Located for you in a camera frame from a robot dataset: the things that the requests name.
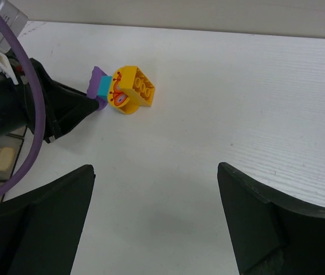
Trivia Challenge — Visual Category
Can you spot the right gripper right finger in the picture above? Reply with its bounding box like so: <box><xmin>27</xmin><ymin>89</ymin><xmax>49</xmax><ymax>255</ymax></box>
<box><xmin>217</xmin><ymin>163</ymin><xmax>325</xmax><ymax>274</ymax></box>

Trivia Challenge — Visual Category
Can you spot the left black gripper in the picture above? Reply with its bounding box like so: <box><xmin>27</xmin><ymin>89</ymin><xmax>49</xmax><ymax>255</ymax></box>
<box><xmin>0</xmin><ymin>58</ymin><xmax>99</xmax><ymax>143</ymax></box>

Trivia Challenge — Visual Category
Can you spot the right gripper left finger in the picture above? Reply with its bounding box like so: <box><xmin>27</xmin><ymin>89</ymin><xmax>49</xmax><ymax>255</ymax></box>
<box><xmin>0</xmin><ymin>164</ymin><xmax>95</xmax><ymax>275</ymax></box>

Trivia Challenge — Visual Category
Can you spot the purple lego block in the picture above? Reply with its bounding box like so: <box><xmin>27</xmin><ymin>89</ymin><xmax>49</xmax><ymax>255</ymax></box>
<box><xmin>86</xmin><ymin>66</ymin><xmax>107</xmax><ymax>111</ymax></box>

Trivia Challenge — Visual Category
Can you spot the small teal lego piece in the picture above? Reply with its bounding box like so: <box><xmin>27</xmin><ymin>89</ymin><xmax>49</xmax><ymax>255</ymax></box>
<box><xmin>97</xmin><ymin>76</ymin><xmax>112</xmax><ymax>101</ymax></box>

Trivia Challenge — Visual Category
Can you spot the yellow flower lego block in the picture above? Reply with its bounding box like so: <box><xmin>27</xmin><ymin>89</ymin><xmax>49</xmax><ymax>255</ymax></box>
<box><xmin>107</xmin><ymin>67</ymin><xmax>139</xmax><ymax>115</ymax></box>

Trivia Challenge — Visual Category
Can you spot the yellow angled lego block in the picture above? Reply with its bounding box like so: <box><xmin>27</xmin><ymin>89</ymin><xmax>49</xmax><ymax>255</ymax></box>
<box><xmin>119</xmin><ymin>66</ymin><xmax>155</xmax><ymax>107</ymax></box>

